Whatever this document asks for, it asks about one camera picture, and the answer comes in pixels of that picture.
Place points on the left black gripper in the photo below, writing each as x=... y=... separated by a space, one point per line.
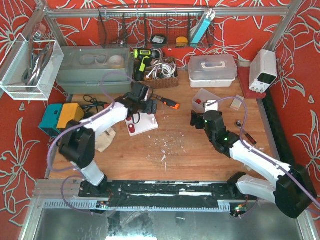
x=152 y=106

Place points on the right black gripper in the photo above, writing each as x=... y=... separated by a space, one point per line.
x=195 y=120

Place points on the white peg base plate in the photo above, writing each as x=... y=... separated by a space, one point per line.
x=143 y=123

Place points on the orange black handled pliers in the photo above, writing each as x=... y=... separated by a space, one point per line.
x=168 y=102

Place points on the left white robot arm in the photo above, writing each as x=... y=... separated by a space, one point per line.
x=77 y=144

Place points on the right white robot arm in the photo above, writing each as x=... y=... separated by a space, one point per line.
x=289 y=187

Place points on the clear tray of red springs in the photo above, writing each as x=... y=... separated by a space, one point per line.
x=200 y=98

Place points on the small clear plastic bag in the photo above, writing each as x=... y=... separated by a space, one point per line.
x=237 y=102

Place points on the brown woven basket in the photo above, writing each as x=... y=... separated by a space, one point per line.
x=161 y=83

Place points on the beige work glove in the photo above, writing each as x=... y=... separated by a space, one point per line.
x=105 y=140

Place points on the grey translucent storage box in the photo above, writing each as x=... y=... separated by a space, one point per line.
x=92 y=69

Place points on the red mat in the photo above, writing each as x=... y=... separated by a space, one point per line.
x=243 y=74

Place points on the yellow box device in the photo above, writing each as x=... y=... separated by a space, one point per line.
x=70 y=111

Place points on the white power supply unit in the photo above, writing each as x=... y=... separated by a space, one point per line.
x=262 y=71

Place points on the yellow tape measure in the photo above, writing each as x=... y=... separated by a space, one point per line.
x=181 y=42

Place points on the teal box device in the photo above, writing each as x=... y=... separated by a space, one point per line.
x=50 y=120

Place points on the blue white power strip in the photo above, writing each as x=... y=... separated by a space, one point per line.
x=199 y=32

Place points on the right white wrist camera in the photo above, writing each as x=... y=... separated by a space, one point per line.
x=211 y=105

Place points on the small red handled tool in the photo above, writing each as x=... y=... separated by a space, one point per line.
x=238 y=123

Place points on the green black cordless drill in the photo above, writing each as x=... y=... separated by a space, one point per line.
x=144 y=57

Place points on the white plastic case with handle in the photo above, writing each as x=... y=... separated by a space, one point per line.
x=212 y=71

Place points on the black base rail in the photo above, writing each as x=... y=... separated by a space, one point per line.
x=164 y=194

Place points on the clear acrylic wall bin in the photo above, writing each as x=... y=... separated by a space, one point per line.
x=30 y=74

